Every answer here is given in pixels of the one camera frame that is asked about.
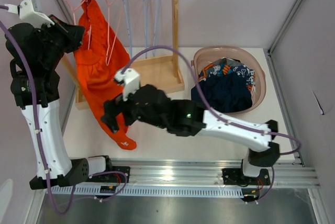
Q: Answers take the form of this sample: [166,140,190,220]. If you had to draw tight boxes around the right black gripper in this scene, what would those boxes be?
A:
[100,84,167,135]

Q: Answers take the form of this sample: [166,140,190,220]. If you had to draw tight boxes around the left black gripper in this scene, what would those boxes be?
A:
[36,14,85,68]

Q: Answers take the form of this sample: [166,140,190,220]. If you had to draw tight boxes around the pink wire hanger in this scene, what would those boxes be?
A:
[64,0,92,49]
[105,0,122,66]

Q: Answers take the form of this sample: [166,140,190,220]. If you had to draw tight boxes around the blue wire hanger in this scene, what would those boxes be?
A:
[142,0,149,49]
[122,0,132,58]
[153,0,159,46]

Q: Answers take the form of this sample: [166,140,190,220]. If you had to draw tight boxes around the navy blue shorts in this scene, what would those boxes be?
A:
[198,73,253,113]

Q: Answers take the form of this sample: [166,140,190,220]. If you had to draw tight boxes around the blue orange patterned shorts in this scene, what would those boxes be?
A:
[198,58,257,95]

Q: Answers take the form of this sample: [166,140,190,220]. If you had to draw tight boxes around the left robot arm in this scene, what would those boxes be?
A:
[5,15,114,190]

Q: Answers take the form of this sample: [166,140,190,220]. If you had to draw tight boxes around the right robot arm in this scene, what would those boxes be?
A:
[101,85,280,184]

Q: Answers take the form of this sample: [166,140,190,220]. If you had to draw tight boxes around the wooden clothes rack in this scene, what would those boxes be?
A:
[13,0,185,110]

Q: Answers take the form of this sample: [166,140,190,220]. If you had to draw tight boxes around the pink plastic basin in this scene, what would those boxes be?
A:
[191,46,266,115]

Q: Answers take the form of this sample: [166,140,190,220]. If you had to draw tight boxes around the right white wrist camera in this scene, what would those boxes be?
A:
[114,68,140,101]

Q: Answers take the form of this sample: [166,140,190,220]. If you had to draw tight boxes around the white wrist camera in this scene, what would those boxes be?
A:
[114,68,140,101]
[4,0,55,28]

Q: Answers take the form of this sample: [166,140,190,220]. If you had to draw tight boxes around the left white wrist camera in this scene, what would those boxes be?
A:
[4,0,55,28]

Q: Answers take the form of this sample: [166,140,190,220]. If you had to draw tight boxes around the aluminium mounting rail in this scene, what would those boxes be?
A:
[112,159,320,188]

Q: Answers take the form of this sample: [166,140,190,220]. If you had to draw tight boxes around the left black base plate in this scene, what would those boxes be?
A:
[86,166,130,183]

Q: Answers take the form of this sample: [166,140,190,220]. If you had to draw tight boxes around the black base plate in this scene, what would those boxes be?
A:
[86,166,130,183]
[221,168,271,187]

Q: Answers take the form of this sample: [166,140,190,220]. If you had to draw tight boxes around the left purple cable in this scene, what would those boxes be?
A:
[0,4,75,215]

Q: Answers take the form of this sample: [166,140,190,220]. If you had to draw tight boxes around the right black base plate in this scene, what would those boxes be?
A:
[221,168,271,187]

